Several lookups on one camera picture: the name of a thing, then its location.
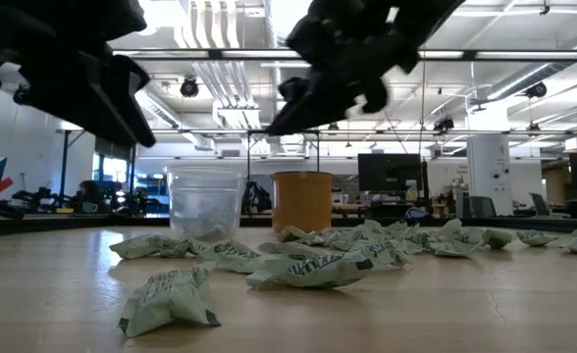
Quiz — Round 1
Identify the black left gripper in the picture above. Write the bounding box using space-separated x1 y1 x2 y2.
0 0 158 149

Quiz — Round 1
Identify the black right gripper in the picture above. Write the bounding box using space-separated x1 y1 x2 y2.
266 0 413 137

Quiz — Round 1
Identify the black computer monitor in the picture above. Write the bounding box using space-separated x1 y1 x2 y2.
357 152 430 193

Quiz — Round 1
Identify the person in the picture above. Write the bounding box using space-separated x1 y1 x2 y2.
77 179 107 215

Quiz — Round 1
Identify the white ceiling light fixture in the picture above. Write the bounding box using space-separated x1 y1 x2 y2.
212 105 263 131

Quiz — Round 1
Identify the yellow enamel mug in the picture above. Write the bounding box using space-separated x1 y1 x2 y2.
270 171 336 234

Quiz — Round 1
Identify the clear plastic cup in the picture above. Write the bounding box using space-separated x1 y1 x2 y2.
165 165 247 244

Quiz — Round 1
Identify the white building column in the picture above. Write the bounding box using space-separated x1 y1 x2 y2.
466 104 515 218

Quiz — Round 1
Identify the dark office chair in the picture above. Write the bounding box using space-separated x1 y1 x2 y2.
468 195 498 219
530 191 553 218

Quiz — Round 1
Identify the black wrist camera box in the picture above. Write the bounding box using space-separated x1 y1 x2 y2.
96 0 149 42

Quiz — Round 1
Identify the black background frame stand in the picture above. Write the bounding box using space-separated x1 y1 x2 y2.
55 127 140 213

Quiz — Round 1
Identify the black overhead frame bar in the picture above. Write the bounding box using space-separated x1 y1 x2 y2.
111 48 577 63

